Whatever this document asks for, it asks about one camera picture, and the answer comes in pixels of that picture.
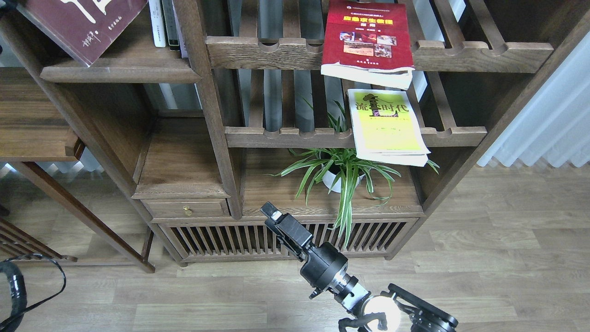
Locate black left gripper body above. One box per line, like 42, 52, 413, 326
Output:
0, 0, 12, 18

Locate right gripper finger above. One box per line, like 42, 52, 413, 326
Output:
260, 202, 288, 226

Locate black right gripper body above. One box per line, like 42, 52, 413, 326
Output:
276, 214, 349, 300

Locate maroon book white characters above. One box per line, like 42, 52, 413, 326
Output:
17, 0, 147, 67

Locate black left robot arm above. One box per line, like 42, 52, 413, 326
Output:
0, 252, 67, 332

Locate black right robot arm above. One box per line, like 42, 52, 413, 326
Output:
260, 202, 459, 332

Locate white plant pot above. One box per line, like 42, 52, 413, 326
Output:
322, 170, 342, 193

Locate green spider plant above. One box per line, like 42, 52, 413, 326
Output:
270, 97, 440, 249

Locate dark wooden bookshelf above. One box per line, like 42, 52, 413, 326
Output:
0, 0, 590, 273

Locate yellow green book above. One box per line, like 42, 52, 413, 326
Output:
346, 89, 430, 167

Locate white upright book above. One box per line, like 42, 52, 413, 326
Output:
148, 0, 167, 47

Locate dark upright book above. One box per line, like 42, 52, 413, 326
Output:
161, 0, 180, 51

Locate pale upright book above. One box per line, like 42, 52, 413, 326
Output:
172, 0, 189, 59

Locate red book with photos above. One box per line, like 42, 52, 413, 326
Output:
320, 0, 415, 90

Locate white curtain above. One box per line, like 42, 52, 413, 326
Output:
478, 35, 590, 167

